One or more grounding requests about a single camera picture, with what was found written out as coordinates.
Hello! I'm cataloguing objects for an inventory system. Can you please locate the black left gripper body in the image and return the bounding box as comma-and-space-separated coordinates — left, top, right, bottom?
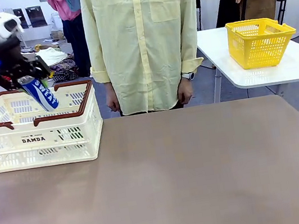
0, 36, 34, 81

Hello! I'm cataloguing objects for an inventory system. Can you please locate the blue Pocari Sweat can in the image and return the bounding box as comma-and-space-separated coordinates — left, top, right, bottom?
17, 71, 61, 117

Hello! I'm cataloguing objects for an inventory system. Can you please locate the person's right forearm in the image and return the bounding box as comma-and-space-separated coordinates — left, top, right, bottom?
104, 80, 117, 95

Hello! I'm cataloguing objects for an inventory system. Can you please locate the cream shopping basket brown rim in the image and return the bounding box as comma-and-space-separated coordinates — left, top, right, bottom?
0, 76, 109, 175

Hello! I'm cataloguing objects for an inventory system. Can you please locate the yellow plastic basket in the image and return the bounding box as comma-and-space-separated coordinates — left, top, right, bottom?
224, 12, 299, 73

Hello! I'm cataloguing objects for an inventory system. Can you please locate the person's right hand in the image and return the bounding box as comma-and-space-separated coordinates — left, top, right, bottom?
105, 90, 122, 115

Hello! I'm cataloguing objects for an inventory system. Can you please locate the person's left hand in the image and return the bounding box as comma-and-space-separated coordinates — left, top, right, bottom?
175, 78, 196, 105

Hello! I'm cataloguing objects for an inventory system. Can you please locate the white cloth heap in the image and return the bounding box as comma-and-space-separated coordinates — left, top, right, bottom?
34, 44, 70, 70

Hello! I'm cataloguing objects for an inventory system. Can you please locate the open cardboard box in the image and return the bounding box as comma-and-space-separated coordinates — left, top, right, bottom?
34, 40, 62, 53

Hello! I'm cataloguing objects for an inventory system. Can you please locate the dark patterned cloth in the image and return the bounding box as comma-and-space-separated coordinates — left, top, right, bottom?
49, 57, 79, 84

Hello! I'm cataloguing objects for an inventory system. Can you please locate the person in pink top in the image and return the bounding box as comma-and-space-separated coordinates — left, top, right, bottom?
46, 0, 93, 82

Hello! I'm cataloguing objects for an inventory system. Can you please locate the person in yellow shirt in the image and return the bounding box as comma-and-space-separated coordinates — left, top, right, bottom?
78, 0, 217, 121

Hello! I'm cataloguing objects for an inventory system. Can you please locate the white wristwatch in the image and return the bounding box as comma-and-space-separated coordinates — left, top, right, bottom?
180, 70, 196, 83

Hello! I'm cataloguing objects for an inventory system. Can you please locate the white side table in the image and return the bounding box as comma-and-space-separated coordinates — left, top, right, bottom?
194, 15, 299, 106

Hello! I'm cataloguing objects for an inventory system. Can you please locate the narrow black wall panel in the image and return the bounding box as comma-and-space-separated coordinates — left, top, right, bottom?
13, 7, 29, 31

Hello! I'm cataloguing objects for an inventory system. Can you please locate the wide black wall panel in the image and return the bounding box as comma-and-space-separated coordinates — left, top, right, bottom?
25, 4, 49, 29

